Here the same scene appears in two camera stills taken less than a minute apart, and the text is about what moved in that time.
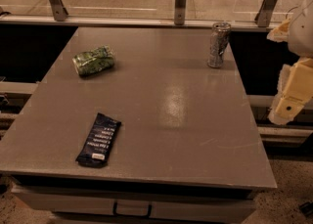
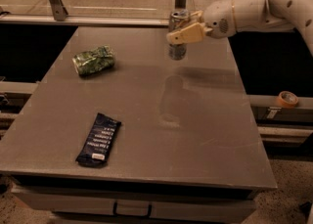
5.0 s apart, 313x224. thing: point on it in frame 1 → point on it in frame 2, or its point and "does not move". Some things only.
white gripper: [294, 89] → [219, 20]
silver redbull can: [219, 37] → [177, 21]
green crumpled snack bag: [94, 62] does not move
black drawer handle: [123, 215] does not move
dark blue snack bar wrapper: [96, 151] does not move
